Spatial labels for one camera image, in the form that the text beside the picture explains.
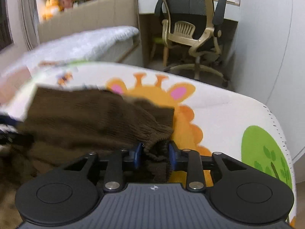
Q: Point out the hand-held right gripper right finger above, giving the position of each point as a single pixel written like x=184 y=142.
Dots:
x=172 y=157

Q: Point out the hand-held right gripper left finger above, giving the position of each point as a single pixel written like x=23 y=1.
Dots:
x=137 y=156

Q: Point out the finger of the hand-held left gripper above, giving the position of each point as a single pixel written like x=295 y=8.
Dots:
x=8 y=120
x=16 y=139

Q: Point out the brown knit garment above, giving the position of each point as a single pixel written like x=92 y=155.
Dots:
x=90 y=121

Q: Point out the cartoon animal printed blanket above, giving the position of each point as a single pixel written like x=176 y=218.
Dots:
x=226 y=114

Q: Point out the grey curtain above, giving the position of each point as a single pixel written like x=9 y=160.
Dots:
x=28 y=14

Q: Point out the white quilted mattress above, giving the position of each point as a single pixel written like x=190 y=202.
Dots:
x=95 y=43

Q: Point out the green stool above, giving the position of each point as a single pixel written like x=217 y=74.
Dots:
x=158 y=40

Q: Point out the yellow plush toy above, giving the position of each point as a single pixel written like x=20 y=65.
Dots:
x=50 y=8

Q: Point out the pink plush toy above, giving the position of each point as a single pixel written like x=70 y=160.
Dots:
x=65 y=1

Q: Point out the beige padded headboard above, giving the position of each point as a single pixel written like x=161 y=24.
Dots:
x=100 y=12

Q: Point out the beige mesh office chair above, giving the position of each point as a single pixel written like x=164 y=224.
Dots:
x=183 y=9

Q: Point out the white wooden desk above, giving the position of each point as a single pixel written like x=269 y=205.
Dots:
x=147 y=4

